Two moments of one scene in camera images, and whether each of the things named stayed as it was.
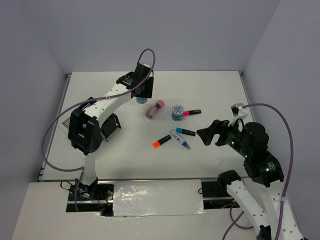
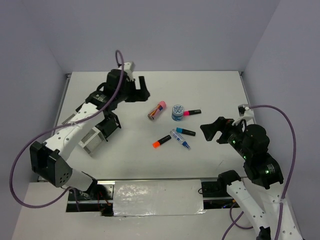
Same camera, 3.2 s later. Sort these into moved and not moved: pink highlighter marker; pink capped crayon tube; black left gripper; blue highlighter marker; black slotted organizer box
Moved: pink capped crayon tube; black left gripper
Not moved: blue highlighter marker; black slotted organizer box; pink highlighter marker
